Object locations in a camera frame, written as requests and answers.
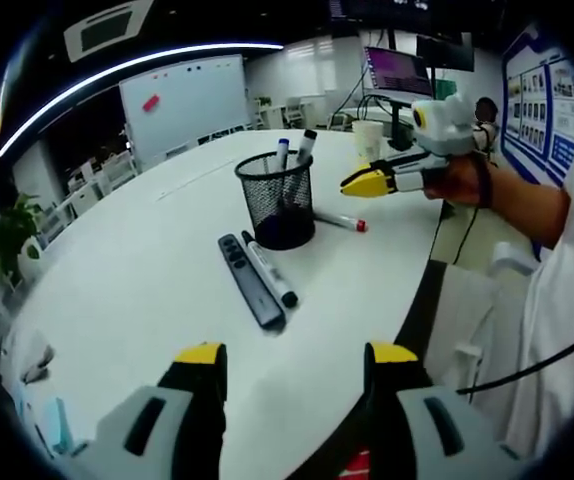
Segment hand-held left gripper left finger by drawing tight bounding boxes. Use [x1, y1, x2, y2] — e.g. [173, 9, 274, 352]
[71, 341, 229, 480]

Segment dark markers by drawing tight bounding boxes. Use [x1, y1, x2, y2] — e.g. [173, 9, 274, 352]
[217, 233, 287, 330]

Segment long curved ceiling light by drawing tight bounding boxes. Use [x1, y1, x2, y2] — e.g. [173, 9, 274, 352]
[0, 42, 285, 159]

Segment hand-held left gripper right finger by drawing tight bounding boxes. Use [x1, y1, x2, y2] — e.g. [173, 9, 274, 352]
[363, 341, 521, 480]

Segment blue notepad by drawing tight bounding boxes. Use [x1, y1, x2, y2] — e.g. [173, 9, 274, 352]
[31, 397, 76, 454]

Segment large rolling whiteboard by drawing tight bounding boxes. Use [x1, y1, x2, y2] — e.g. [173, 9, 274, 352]
[118, 53, 252, 174]

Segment black desktop monitor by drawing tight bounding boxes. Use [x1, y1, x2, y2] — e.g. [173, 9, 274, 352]
[415, 32, 476, 73]

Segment open laptop purple screen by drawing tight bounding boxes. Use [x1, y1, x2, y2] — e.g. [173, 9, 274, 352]
[363, 45, 436, 99]

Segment white office chair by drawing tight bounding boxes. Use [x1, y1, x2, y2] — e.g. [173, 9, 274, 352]
[284, 97, 306, 126]

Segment clear plastic bag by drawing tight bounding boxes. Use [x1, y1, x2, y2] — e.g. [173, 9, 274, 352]
[14, 343, 56, 384]

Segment black mesh pen holder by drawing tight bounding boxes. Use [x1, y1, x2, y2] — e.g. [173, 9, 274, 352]
[234, 149, 317, 251]

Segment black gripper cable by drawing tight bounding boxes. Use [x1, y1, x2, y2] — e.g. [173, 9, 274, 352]
[456, 319, 574, 396]
[451, 202, 481, 266]

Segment green potted plant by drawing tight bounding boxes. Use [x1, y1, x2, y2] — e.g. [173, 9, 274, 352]
[0, 192, 48, 281]

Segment person's right hand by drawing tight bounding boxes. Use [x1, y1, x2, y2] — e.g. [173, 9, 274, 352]
[425, 154, 483, 205]

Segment red whiteboard marker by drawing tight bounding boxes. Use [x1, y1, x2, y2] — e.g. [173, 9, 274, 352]
[314, 210, 368, 234]

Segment blue whiteboard marker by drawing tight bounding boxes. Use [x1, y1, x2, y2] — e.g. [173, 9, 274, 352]
[274, 138, 293, 201]

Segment ceiling air conditioner vent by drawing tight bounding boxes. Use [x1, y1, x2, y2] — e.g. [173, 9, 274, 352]
[63, 0, 154, 64]

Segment black whiteboard marker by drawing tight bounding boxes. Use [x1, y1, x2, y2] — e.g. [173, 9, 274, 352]
[240, 229, 299, 309]
[286, 128, 318, 201]

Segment person's white shirt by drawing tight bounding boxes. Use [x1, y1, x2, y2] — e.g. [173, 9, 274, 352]
[436, 107, 574, 451]

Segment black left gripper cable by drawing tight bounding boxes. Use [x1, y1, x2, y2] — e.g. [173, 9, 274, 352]
[456, 319, 574, 396]

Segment hanging dark display screen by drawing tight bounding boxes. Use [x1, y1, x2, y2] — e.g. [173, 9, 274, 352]
[329, 0, 508, 24]

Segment blue wall poster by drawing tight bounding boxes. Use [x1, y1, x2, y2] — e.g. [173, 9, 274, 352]
[499, 24, 574, 186]

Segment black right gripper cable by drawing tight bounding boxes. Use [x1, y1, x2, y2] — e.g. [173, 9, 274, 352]
[451, 202, 481, 266]

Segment white standing desk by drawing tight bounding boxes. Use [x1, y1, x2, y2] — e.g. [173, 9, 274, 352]
[339, 94, 421, 151]

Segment black wrist strap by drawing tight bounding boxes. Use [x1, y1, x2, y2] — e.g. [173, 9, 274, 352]
[479, 153, 495, 209]

